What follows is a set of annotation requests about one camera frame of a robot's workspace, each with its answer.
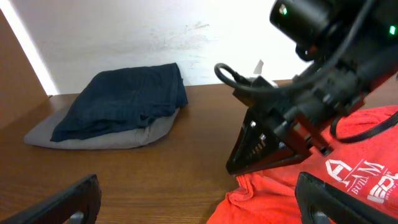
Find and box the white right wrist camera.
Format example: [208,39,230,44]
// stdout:
[253,59,279,88]

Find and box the red printed t-shirt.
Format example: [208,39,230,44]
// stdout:
[209,106,397,224]

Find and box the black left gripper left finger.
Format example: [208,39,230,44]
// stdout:
[1,174,102,224]

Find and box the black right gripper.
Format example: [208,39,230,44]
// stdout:
[226,62,379,175]

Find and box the folded grey garment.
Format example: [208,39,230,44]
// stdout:
[24,105,179,150]

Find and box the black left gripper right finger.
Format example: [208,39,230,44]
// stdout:
[295,172,397,224]

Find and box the folded navy blue garment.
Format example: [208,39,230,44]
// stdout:
[51,63,188,142]

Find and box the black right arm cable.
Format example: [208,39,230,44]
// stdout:
[213,0,398,144]

